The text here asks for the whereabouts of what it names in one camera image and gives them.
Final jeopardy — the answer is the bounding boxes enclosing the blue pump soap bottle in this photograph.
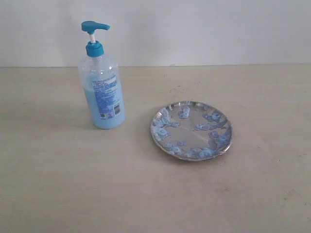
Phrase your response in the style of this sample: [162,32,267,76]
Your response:
[78,21,125,130]

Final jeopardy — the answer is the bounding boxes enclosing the round metal plate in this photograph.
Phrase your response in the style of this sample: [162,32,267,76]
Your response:
[150,101,233,162]

